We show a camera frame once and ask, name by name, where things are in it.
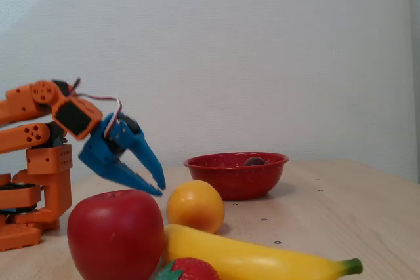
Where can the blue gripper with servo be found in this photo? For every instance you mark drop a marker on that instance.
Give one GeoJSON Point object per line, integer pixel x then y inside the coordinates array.
{"type": "Point", "coordinates": [104, 155]}

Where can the dark purple plum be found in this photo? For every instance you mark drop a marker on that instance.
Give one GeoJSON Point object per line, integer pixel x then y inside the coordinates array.
{"type": "Point", "coordinates": [254, 161]}

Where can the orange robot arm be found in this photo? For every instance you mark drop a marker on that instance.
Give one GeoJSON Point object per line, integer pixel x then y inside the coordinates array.
{"type": "Point", "coordinates": [19, 132]}

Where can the red speckled bowl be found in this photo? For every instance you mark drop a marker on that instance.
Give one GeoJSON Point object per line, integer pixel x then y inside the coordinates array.
{"type": "Point", "coordinates": [229, 178]}

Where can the red toy apple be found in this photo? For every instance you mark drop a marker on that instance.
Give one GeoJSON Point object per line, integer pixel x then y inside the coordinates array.
{"type": "Point", "coordinates": [115, 237]}

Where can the toy orange fruit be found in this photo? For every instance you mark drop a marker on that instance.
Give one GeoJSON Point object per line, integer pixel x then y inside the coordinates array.
{"type": "Point", "coordinates": [195, 206]}

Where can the red toy strawberry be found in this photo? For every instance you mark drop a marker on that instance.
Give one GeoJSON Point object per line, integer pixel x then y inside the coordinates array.
{"type": "Point", "coordinates": [193, 270]}

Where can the yellow toy banana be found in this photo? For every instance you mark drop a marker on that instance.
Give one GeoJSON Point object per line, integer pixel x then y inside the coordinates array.
{"type": "Point", "coordinates": [249, 260]}

